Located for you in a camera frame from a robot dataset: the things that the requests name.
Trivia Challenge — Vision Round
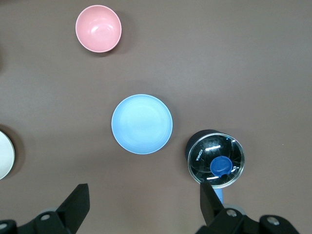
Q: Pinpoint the pink bowl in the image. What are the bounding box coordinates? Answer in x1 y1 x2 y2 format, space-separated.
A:
75 4 122 53

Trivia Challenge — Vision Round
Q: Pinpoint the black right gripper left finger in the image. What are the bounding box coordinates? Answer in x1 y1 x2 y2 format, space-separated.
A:
18 183 91 234

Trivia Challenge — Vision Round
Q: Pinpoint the blue plate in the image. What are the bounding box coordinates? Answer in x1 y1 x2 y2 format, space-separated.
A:
111 94 174 155

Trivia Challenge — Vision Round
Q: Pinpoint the glass lid with blue knob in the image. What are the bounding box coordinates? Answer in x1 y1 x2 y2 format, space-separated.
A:
188 133 245 190

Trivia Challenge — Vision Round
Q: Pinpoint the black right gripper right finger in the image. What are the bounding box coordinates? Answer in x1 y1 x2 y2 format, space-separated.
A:
196 181 260 234

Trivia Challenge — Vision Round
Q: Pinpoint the beige plate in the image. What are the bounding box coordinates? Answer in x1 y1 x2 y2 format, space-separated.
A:
0 130 16 180

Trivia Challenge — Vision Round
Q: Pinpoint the black pot with blue handle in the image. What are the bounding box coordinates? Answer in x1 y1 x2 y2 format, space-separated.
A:
184 129 245 205

